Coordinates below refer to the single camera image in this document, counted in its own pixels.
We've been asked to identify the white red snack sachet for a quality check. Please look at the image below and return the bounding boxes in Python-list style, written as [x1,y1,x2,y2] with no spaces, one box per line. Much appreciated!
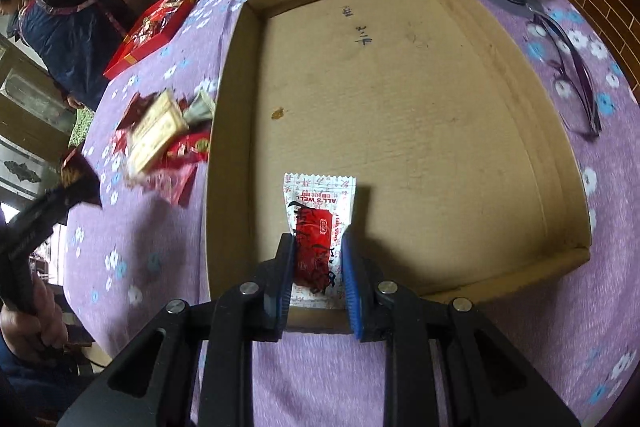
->
[283,172,357,310]

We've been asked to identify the small red candy packet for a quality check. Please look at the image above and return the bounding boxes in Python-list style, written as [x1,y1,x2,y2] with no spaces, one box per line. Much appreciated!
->
[142,164,198,208]

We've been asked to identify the beige cracker packet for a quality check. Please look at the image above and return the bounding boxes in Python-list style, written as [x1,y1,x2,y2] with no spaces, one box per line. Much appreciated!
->
[125,90,189,178]

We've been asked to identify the pale green snack packet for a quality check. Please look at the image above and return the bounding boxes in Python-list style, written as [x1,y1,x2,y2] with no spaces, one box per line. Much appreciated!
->
[182,90,216,127]

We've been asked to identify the dark red foil candy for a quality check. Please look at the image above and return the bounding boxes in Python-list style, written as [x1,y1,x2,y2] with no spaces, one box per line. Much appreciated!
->
[60,146,102,208]

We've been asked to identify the red candy yellow label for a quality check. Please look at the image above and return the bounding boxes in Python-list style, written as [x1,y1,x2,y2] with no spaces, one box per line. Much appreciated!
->
[165,130,210,162]

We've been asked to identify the left hand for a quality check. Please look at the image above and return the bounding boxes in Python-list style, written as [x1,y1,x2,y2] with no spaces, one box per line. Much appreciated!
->
[1,275,68,363]

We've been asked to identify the brown cardboard tray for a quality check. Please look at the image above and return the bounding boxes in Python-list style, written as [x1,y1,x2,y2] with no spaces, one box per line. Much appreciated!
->
[205,0,591,303]

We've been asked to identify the person in dark jacket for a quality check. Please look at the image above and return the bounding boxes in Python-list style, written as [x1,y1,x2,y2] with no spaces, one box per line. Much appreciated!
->
[1,0,137,110]

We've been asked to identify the red candy gift box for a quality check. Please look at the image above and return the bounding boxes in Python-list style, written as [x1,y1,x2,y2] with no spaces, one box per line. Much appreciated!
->
[103,0,198,80]

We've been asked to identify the purple frame eyeglasses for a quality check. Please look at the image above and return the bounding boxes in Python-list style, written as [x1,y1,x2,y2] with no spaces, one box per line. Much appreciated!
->
[530,8,602,142]

